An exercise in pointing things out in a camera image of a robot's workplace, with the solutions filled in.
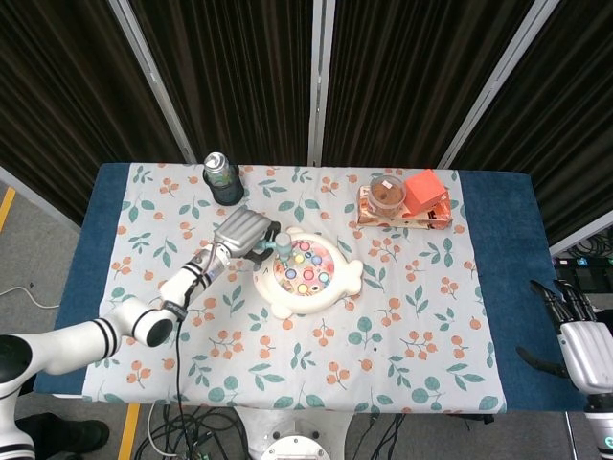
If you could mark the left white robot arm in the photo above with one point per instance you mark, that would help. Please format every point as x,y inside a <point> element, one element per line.
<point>72,342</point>

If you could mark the dark screen panel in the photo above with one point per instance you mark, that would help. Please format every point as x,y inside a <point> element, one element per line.
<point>397,72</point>
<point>574,120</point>
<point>230,72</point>
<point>72,96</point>

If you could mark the floral fruit print tablecloth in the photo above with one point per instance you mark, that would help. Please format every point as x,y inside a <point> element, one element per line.
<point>335,359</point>

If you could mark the black shoe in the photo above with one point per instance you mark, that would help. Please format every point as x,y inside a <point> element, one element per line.
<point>62,431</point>

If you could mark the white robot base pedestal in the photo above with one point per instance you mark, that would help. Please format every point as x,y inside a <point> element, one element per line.
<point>297,431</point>

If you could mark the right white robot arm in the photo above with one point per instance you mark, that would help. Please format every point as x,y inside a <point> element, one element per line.
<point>601,426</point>

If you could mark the dark blue table cover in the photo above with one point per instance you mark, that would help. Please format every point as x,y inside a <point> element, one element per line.
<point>503,239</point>

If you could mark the white fish-shaped toy tray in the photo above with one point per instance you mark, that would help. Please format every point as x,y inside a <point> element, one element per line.
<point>345,282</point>

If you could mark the orange printed cardboard box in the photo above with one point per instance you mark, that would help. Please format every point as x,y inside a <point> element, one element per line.
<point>383,221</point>

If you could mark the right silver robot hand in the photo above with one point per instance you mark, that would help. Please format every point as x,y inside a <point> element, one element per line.
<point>589,354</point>

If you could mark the printed drink can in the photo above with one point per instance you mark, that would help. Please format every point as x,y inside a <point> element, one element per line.
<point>215,165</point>

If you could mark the orange foam cube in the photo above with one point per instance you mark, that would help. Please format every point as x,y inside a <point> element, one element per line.
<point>424,191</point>

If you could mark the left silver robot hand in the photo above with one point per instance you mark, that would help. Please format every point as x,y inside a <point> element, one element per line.
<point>242,230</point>

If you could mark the clear jar of rubber bands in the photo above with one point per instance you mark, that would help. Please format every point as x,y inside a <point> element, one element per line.
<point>388,196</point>

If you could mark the white screen frame post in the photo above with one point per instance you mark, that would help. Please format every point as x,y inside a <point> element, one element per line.
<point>495,84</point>
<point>574,242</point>
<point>149,72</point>
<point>320,81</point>

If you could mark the light blue toy hammer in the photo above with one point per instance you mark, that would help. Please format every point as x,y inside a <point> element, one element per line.
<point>283,246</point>

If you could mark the black power strip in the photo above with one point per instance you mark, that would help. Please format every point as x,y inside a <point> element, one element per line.
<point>582,262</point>

